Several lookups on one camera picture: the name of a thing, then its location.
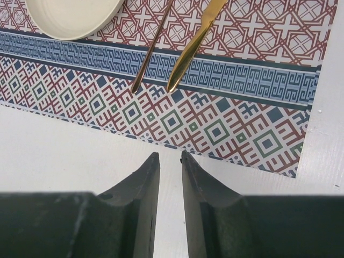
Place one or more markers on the gold knife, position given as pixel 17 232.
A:
pixel 182 64

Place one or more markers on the cream plate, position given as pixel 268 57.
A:
pixel 71 19

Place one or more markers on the patterned cloth placemat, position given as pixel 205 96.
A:
pixel 245 99

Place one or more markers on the copper spoon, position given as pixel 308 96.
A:
pixel 137 82

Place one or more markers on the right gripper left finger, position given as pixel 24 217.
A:
pixel 119 222

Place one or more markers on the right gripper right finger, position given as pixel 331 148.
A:
pixel 223 223

